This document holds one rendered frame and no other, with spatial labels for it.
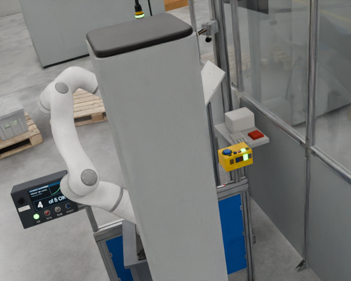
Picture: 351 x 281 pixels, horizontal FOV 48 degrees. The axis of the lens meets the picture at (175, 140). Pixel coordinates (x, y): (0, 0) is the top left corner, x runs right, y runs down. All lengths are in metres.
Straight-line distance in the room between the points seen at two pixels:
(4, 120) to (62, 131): 3.34
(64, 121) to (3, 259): 2.10
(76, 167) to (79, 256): 1.76
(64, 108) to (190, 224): 1.49
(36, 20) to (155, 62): 7.44
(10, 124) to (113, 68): 4.88
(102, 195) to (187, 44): 1.54
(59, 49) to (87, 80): 5.93
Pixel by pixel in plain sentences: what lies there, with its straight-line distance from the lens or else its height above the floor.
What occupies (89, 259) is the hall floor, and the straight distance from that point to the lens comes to 3.26.
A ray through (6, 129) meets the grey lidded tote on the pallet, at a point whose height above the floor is 0.28.
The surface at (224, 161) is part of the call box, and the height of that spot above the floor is 1.05.
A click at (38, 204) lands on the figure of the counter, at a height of 1.17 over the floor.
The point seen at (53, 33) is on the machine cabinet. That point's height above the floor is 0.58.
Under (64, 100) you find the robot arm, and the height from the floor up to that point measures 1.63.
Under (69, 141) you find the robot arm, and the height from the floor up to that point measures 1.47.
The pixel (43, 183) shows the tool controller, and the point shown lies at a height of 1.25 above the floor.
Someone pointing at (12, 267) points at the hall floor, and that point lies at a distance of 3.52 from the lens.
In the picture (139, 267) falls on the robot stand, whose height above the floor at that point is 0.89.
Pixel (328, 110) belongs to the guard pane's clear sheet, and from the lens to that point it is 2.06.
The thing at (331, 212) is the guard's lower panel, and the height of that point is 0.68.
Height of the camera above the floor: 2.25
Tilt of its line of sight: 31 degrees down
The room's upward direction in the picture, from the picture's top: 10 degrees counter-clockwise
